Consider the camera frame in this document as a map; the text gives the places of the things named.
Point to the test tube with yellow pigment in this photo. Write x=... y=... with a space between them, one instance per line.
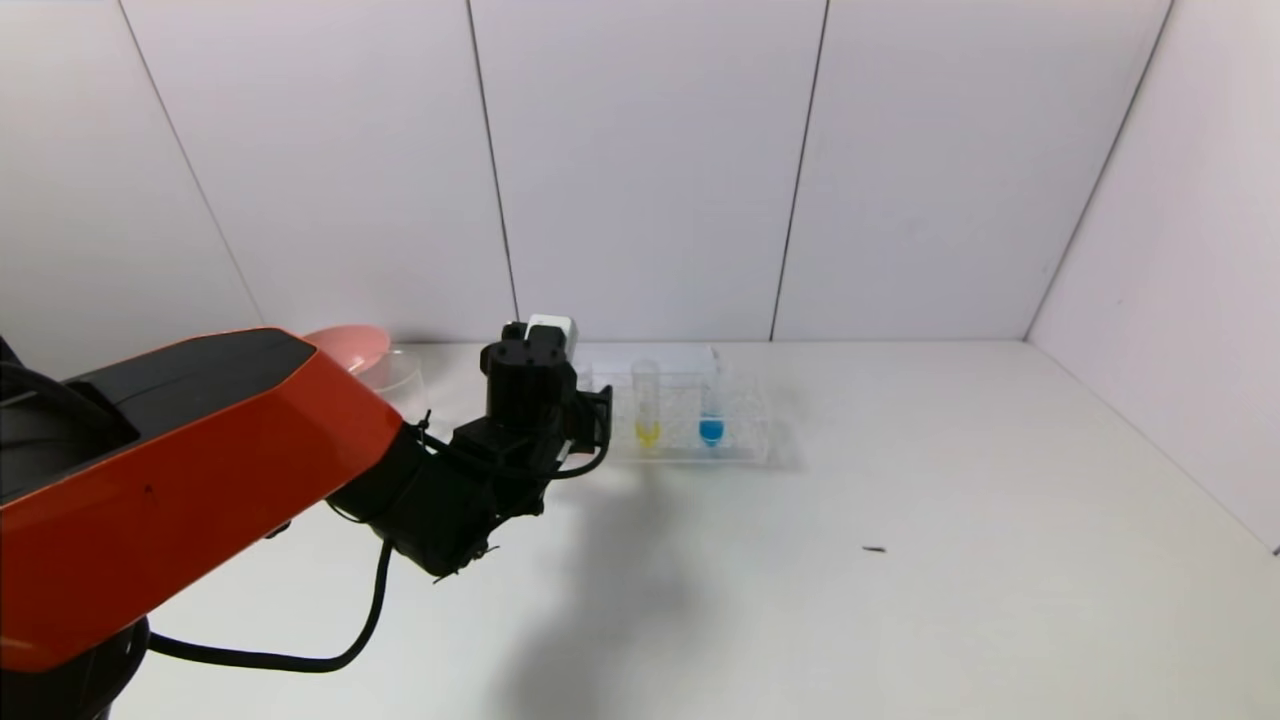
x=648 y=432

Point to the test tube with blue pigment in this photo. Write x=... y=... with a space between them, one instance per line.
x=711 y=430

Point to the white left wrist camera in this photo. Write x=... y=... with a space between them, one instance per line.
x=552 y=328

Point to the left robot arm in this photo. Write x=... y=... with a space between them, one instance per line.
x=200 y=470

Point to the pink bowl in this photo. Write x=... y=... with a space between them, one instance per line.
x=350 y=345

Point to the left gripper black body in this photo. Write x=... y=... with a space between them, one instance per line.
x=600 y=418

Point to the clear plastic test tube rack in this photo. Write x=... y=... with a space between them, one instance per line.
x=740 y=440

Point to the test tube with red pigment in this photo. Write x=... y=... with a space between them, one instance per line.
x=587 y=378

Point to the white paper sheet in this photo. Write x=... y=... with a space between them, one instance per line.
x=680 y=358

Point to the clear glass beaker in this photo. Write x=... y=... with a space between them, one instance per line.
x=405 y=385

